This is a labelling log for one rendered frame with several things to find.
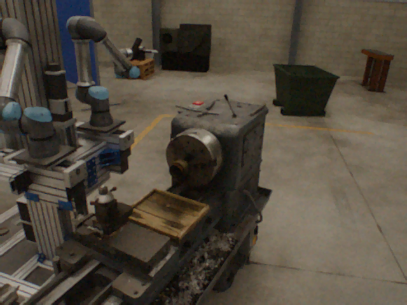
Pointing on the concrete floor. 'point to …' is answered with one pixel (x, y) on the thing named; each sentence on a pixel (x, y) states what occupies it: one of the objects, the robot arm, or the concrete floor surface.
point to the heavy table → (376, 70)
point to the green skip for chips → (303, 89)
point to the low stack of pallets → (144, 67)
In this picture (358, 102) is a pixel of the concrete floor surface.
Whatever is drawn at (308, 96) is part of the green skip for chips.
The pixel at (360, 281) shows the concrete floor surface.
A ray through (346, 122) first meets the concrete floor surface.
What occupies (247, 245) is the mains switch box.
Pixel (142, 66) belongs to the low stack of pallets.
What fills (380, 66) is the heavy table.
